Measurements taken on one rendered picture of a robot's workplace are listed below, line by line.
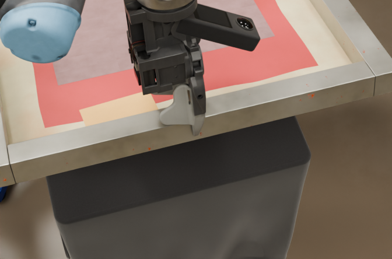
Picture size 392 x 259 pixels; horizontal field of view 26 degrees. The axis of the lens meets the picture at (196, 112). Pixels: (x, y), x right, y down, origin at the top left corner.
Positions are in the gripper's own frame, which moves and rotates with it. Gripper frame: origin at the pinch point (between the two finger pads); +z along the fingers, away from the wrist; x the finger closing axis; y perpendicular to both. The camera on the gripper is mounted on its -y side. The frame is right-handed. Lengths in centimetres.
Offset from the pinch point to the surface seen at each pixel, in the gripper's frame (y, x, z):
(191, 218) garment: -0.6, -13.9, 36.9
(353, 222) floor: -56, -62, 112
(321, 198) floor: -50, -71, 110
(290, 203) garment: -19.6, -15.3, 41.3
